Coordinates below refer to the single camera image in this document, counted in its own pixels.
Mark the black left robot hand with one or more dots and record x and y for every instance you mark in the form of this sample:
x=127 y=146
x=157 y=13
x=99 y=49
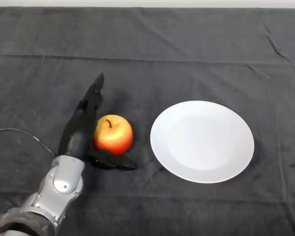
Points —
x=78 y=132

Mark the black cloth table cover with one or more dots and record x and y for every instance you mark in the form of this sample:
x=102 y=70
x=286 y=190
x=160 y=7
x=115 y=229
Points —
x=186 y=49

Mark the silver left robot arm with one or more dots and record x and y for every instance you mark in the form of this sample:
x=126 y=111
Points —
x=61 y=182

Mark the white round plate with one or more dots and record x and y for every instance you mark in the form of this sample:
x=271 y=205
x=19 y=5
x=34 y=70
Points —
x=204 y=142

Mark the red yellow apple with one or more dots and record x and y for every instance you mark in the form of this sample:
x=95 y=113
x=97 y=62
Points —
x=114 y=136

